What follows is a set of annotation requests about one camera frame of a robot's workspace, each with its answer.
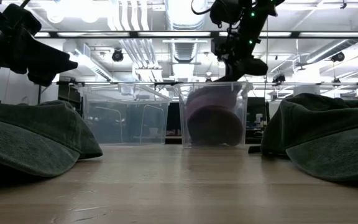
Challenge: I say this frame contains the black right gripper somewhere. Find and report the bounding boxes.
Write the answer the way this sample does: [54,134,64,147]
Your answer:
[216,55,269,82]

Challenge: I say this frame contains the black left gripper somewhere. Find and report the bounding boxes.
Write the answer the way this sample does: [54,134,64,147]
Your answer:
[0,2,79,87]

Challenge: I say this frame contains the maroon baseball cap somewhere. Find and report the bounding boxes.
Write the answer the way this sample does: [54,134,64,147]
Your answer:
[186,105,244,147]
[186,86,242,110]

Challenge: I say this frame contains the clear plastic bin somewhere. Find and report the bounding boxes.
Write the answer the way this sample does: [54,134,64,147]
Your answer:
[78,82,172,146]
[174,81,254,149]

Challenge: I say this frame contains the dark green baseball cap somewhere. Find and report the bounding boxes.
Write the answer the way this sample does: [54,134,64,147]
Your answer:
[0,100,104,178]
[260,93,358,183]

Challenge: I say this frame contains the dark background shelf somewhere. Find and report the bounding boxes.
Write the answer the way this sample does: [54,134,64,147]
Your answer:
[57,84,83,116]

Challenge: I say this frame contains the background desk with items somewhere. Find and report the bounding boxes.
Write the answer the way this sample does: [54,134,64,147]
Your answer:
[247,96,272,144]

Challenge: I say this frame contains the black overhead beam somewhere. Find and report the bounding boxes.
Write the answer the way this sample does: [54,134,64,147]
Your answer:
[34,30,358,39]

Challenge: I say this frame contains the black ceiling spotlight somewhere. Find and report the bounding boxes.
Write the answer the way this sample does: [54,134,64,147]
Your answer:
[331,51,346,63]
[111,49,124,62]

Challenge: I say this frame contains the white ceiling pipes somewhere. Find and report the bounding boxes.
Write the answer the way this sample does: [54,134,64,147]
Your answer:
[110,0,164,82]

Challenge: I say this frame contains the silver ventilation duct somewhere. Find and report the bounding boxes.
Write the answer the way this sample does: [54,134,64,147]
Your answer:
[165,0,209,30]

